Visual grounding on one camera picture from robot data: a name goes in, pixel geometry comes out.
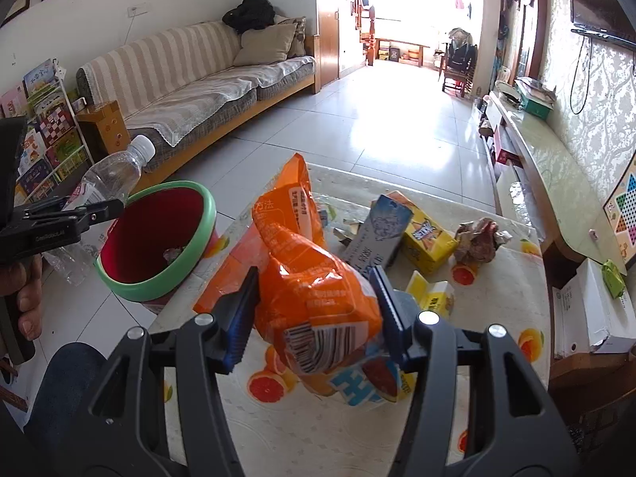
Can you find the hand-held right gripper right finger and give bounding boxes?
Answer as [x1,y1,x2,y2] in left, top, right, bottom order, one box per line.
[368,265,568,477]

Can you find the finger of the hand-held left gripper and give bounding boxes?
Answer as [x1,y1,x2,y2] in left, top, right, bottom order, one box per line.
[21,199,126,230]
[10,197,76,215]

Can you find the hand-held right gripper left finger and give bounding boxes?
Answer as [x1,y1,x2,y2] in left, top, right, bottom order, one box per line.
[87,265,261,477]

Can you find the clear plastic bottle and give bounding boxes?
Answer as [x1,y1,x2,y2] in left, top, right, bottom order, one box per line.
[42,135,156,286]

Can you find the small yellow white box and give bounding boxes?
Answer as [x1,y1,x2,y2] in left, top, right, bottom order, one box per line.
[406,271,456,320]

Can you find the orange wrapper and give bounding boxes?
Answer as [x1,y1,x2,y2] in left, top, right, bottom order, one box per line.
[193,251,262,315]

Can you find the green-rimmed red bin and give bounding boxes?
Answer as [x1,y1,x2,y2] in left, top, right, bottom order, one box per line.
[94,180,218,304]

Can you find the orange snack bag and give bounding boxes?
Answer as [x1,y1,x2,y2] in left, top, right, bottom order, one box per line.
[252,153,384,376]

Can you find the yellow printed box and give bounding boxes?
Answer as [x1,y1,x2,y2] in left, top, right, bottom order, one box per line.
[385,191,459,275]

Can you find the blue grey packet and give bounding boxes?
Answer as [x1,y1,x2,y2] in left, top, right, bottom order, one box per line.
[340,194,414,274]

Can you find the small silver wrapper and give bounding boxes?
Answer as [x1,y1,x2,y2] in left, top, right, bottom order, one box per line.
[332,219,369,246]

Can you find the paper ball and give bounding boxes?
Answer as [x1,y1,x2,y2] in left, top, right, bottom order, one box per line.
[453,217,514,265]

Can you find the person's left hand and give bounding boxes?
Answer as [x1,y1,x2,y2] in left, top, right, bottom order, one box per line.
[0,255,44,342]

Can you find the white book rack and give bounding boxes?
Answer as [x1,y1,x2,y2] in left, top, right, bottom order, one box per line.
[0,57,95,204]

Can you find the row of children's books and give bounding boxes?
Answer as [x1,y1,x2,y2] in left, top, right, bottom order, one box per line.
[0,58,90,202]

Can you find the fruit-printed tablecloth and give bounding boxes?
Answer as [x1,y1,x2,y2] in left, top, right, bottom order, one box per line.
[149,161,552,477]

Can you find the wooden sofa with striped cover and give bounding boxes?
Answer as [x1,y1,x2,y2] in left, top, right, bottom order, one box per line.
[74,20,321,160]

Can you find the person's blue jeans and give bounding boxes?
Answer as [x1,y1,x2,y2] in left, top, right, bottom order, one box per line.
[25,343,125,477]

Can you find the white cardboard box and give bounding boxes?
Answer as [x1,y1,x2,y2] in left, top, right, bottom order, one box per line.
[551,258,636,359]

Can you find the red white box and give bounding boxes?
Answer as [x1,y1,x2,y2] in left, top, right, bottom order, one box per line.
[492,136,520,165]

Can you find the long television cabinet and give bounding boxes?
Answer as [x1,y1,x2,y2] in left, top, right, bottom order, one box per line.
[479,79,629,279]

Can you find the brown wooden furniture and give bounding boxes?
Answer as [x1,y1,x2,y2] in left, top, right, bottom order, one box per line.
[547,343,636,477]

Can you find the green crumpled wrapper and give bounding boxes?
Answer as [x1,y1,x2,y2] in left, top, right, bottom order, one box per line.
[601,260,628,299]

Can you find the beige pillow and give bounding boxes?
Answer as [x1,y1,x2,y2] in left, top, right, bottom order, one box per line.
[233,24,298,68]

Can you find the wooden chair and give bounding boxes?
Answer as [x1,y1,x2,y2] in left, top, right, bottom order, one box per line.
[442,52,478,97]

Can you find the black clothing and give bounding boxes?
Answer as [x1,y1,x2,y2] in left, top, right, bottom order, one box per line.
[222,0,275,35]

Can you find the chinese checkers board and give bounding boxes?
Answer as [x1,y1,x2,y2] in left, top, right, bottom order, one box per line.
[603,156,636,266]

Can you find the green box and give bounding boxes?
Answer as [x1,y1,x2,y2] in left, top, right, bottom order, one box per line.
[519,94,555,120]

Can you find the patterned pillow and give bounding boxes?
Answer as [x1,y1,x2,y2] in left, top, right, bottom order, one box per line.
[275,16,308,58]

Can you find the stack of papers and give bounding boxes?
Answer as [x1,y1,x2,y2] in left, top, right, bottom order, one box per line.
[514,77,557,103]

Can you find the black bag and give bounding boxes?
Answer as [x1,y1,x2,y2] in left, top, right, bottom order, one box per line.
[446,30,478,78]

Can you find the wooden bench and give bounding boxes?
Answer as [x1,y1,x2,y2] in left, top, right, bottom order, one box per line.
[375,37,430,65]

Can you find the wooden cabinet door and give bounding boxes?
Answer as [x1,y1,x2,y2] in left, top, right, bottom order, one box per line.
[318,7,341,83]

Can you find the wooden staircase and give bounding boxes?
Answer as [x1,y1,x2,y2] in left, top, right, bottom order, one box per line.
[328,0,377,65]

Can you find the wooden room divider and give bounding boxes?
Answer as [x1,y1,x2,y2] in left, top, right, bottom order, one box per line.
[497,0,547,80]

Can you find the black cable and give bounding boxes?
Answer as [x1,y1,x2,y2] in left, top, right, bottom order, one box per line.
[569,37,593,115]

